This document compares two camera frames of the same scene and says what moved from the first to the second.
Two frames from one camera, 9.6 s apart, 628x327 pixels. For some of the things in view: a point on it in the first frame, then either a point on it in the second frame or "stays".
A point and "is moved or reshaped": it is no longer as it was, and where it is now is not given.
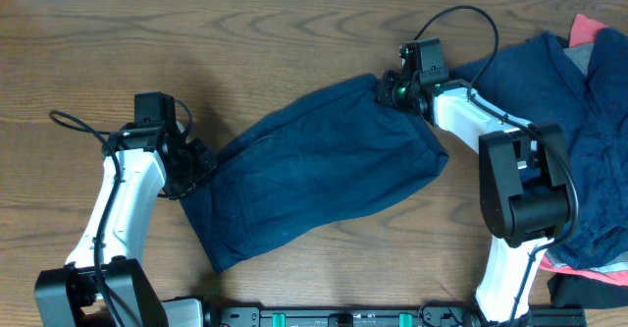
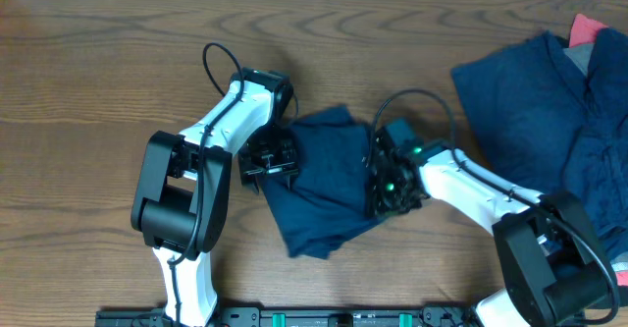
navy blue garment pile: (542, 82) stays
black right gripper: (384, 92) -> (379, 206)
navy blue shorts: (300, 162) is moved or reshaped
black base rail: (428, 316) stays
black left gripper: (208, 163) -> (287, 169)
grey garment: (581, 56) stays
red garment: (582, 27) stays
